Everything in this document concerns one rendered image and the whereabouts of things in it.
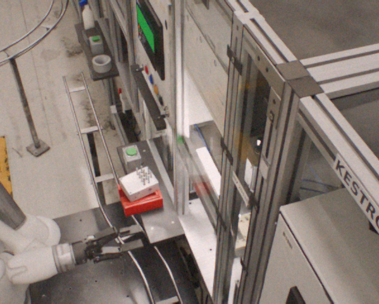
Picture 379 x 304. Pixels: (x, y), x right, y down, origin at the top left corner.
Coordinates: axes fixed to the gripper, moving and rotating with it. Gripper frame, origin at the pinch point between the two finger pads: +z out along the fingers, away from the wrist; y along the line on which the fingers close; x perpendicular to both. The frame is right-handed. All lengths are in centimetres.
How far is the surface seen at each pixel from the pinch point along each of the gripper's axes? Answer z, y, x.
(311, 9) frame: 38, 88, -20
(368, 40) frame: 43, 88, -32
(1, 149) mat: -57, -111, 176
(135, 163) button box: 11.5, -12.0, 43.1
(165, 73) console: 20, 44, 26
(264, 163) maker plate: 21, 69, -38
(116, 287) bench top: -8.2, -44.4, 8.9
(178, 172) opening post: 22.0, 4.6, 18.5
